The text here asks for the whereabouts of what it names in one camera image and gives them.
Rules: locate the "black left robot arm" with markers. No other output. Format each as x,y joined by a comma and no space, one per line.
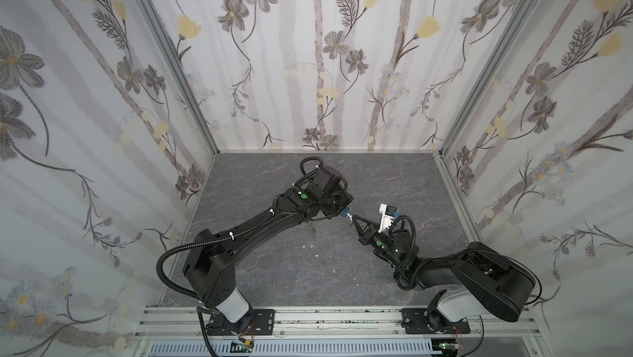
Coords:
210,267

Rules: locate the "white slotted cable duct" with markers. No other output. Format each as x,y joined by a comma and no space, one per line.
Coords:
328,347

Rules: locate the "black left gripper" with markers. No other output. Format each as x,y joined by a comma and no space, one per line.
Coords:
334,206

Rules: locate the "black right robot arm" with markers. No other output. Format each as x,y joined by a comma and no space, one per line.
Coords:
493,283

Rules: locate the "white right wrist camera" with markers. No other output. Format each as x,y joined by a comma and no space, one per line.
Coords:
388,215

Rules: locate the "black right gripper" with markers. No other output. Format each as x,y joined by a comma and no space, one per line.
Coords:
370,231

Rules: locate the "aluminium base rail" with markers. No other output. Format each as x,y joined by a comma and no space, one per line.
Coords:
288,323

